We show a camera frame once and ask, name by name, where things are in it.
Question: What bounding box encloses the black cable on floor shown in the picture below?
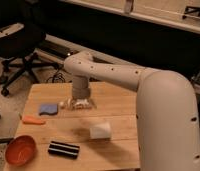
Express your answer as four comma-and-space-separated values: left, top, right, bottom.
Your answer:
45, 63, 67, 84

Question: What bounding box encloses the black white striped block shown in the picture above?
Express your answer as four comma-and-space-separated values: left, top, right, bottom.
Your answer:
48, 141, 80, 159

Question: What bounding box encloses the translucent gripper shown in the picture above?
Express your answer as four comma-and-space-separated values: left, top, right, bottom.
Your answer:
66, 99, 94, 110

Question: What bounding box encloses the orange carrot toy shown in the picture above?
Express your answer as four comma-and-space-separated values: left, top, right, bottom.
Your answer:
22, 116, 46, 125

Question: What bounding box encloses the orange ceramic bowl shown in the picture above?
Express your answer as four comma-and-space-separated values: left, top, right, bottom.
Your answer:
5, 135, 37, 166

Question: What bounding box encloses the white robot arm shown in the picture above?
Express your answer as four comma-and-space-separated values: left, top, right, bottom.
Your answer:
64, 51, 200, 171

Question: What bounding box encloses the black office chair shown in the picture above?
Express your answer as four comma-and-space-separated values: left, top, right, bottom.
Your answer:
0, 0, 59, 96

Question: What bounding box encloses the black chair base far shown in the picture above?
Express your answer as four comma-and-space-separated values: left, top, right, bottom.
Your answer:
182, 6, 200, 19

